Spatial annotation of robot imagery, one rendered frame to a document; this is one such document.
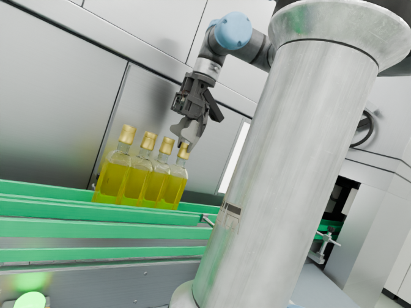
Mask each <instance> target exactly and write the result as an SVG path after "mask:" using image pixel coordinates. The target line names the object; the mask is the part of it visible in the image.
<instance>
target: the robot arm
mask: <svg viewBox="0 0 411 308"><path fill-rule="evenodd" d="M274 1H275V2H276V5H275V8H274V11H273V13H272V17H271V19H270V22H269V25H268V31H267V32H268V36H267V35H265V34H263V33H261V32H259V31H258V30H256V29H254V28H252V24H251V21H250V20H249V18H248V17H247V16H246V15H245V14H244V13H242V12H238V11H234V12H230V13H228V14H227V15H225V16H224V17H222V18H221V19H213V20H212V21H211V22H210V23H209V26H208V28H207V29H206V32H205V37H204V39H203V42H202V45H201V49H200V51H199V54H198V57H197V59H196V62H195V65H194V68H193V71H192V72H190V73H189V72H186V74H185V77H184V79H183V82H182V85H181V88H180V91H179V92H176V94H175V97H174V100H173V103H172V106H171V109H170V110H173V111H174V112H177V113H178V114H180V115H183V116H185V117H183V118H181V120H180V122H179V123H178V124H174V125H171V126H170V128H169V130H170V132H172V133H173V134H175V135H176V136H178V137H179V139H178V143H177V148H180V147H181V143H182V142H185V140H187V141H188V142H189V145H188V149H187V153H190V152H191V151H192V149H193V148H194V147H195V145H196V144H197V143H198V141H199V139H200V137H201V136H202V134H203V132H204V130H205V128H206V125H207V121H208V116H209V117H210V119H211V120H213V121H215V122H218V123H221V122H222V121H223V120H224V116H223V114H222V112H221V111H220V109H219V107H218V105H217V103H216V101H215V100H214V98H213V96H212V94H211V93H210V90H209V89H208V87H211V88H214V87H215V84H216V82H217V81H218V77H219V75H220V72H221V69H222V67H223V64H224V61H225V58H226V56H227V55H228V54H230V55H232V56H234V57H236V58H238V59H240V60H242V61H244V62H246V63H249V64H250V65H253V66H255V67H257V68H259V69H261V70H263V71H265V72H267V73H268V77H267V80H266V82H265V85H264V88H263V91H262V93H261V97H260V99H259V102H258V104H257V107H256V110H255V113H254V116H253V119H252V121H251V124H250V127H249V129H248V132H247V135H246V138H245V141H244V143H243V146H242V149H241V151H240V155H239V157H238V160H237V163H236V165H235V168H234V171H233V173H232V177H231V179H230V182H229V185H228V188H227V190H226V194H225V195H224V198H223V201H222V204H221V207H220V210H219V212H218V215H217V218H216V221H215V224H214V226H213V229H212V232H211V234H210V238H209V240H208V243H207V246H206V248H205V251H204V254H203V256H202V260H201V262H200V265H199V268H198V271H197V273H196V276H195V279H193V280H190V281H188V282H185V283H183V284H182V285H180V286H179V287H177V288H176V290H175V291H174V293H173V294H172V297H171V300H170V302H169V306H168V308H305V307H302V306H298V305H295V304H289V300H290V298H291V296H292V293H293V291H294V288H295V285H296V283H297V280H298V277H299V275H300V272H301V270H302V267H303V264H304V262H305V260H306V256H307V255H308V252H309V249H310V247H311V244H312V242H313V239H314V236H315V234H316V231H317V228H318V226H319V223H320V220H321V219H322V215H323V213H324V211H325V208H326V206H327V203H328V200H329V198H330V195H331V192H332V190H333V187H334V185H335V182H336V179H337V178H338V174H339V172H340V170H341V167H342V165H343V162H344V159H345V157H346V154H347V151H348V149H349V146H350V143H351V141H352V138H353V136H354V133H355V130H356V129H357V126H358V123H359V121H360V118H361V115H362V113H363V110H364V108H365V105H366V102H367V100H368V97H369V94H370V92H371V89H372V87H373V85H374V81H375V80H376V77H396V76H411V0H274ZM175 99H176V102H175ZM174 102H175V105H174ZM173 105H174V106H173Z"/></svg>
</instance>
